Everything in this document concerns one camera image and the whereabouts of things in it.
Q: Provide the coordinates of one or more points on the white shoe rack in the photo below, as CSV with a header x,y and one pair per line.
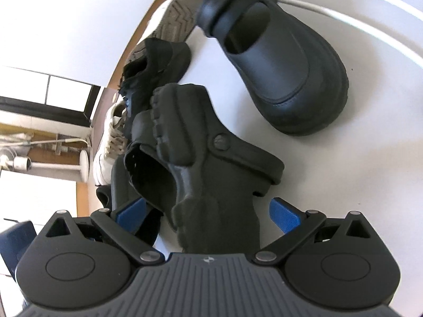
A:
x,y
307,6

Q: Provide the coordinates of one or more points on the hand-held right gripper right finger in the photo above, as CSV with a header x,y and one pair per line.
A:
x,y
284,214

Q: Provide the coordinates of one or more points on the dark blue object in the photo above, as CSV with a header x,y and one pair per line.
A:
x,y
16,247

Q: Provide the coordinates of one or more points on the white pedestal fan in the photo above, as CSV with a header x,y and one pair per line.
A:
x,y
84,165

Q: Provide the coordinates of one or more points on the black mesh sneaker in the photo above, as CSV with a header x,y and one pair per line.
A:
x,y
158,59

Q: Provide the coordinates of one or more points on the glass door dark frame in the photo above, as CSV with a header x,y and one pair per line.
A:
x,y
66,92

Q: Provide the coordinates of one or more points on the white sneaker beige laces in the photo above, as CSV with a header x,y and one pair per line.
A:
x,y
178,16
105,165

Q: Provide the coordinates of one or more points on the chunky black clog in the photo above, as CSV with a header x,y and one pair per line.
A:
x,y
290,82

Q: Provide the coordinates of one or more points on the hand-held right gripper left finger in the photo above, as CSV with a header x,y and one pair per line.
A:
x,y
129,214

